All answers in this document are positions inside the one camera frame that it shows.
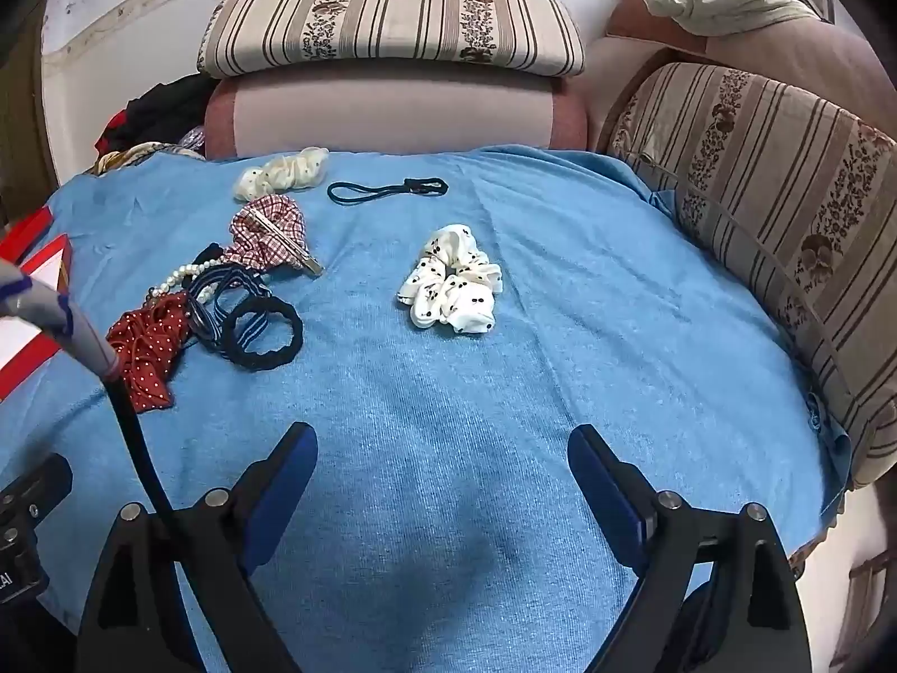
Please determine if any red white-dotted scrunchie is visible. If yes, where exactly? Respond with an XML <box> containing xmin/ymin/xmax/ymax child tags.
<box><xmin>107</xmin><ymin>292</ymin><xmax>188</xmax><ymax>413</ymax></box>

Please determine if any navy striped hair tie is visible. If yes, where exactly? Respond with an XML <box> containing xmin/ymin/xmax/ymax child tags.
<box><xmin>184</xmin><ymin>261</ymin><xmax>272</xmax><ymax>356</ymax></box>

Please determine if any white pearl bracelet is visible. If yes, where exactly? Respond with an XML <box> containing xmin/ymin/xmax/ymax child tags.
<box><xmin>144</xmin><ymin>256</ymin><xmax>230</xmax><ymax>304</ymax></box>

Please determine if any red white checkered scrunchie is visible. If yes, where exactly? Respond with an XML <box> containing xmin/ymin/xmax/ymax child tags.
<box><xmin>222</xmin><ymin>195</ymin><xmax>309</xmax><ymax>272</ymax></box>

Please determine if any white black-dotted scrunchie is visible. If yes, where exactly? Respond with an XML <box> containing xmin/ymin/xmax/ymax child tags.
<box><xmin>395</xmin><ymin>223</ymin><xmax>503</xmax><ymax>334</ymax></box>

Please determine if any silver metal hair clip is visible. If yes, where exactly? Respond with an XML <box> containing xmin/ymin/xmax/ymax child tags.
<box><xmin>248</xmin><ymin>208</ymin><xmax>324</xmax><ymax>276</ymax></box>

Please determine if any red jewelry box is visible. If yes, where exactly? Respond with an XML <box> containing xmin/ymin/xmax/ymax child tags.
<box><xmin>0</xmin><ymin>234</ymin><xmax>71</xmax><ymax>399</ymax></box>

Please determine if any red box lid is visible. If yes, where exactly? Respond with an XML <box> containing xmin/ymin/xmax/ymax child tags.
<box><xmin>0</xmin><ymin>205</ymin><xmax>53</xmax><ymax>264</ymax></box>

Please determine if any beige patterned cloth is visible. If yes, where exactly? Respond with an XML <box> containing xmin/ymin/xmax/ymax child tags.
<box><xmin>87</xmin><ymin>141</ymin><xmax>205</xmax><ymax>176</ymax></box>

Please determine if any blue towel bed cover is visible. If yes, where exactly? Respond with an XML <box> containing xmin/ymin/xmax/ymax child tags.
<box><xmin>0</xmin><ymin>144</ymin><xmax>853</xmax><ymax>673</ymax></box>

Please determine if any dark clothes pile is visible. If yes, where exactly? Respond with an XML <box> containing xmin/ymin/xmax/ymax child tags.
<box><xmin>94</xmin><ymin>73</ymin><xmax>218</xmax><ymax>156</ymax></box>

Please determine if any striped floral pillow right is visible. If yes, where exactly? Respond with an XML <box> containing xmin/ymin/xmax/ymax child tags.
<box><xmin>608</xmin><ymin>62</ymin><xmax>895</xmax><ymax>486</ymax></box>

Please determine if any striped floral pillow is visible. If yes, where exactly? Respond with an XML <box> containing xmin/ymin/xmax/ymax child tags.
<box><xmin>196</xmin><ymin>0</ymin><xmax>585</xmax><ymax>79</ymax></box>
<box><xmin>608</xmin><ymin>62</ymin><xmax>895</xmax><ymax>486</ymax></box>

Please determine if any cream dotted scrunchie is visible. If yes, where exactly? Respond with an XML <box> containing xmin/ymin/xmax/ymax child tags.
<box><xmin>233</xmin><ymin>147</ymin><xmax>330</xmax><ymax>202</ymax></box>

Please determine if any pink mauve cushion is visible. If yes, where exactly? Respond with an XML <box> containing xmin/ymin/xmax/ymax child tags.
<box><xmin>204</xmin><ymin>59</ymin><xmax>589</xmax><ymax>160</ymax></box>

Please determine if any white cloth on sofa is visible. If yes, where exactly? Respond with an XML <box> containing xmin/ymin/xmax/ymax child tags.
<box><xmin>643</xmin><ymin>0</ymin><xmax>820</xmax><ymax>36</ymax></box>

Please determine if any striped floral pillow centre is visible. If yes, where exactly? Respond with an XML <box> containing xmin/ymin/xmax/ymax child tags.
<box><xmin>196</xmin><ymin>0</ymin><xmax>585</xmax><ymax>79</ymax></box>

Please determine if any thin black hair tie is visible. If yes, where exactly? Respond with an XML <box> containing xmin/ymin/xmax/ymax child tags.
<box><xmin>327</xmin><ymin>176</ymin><xmax>450</xmax><ymax>209</ymax></box>

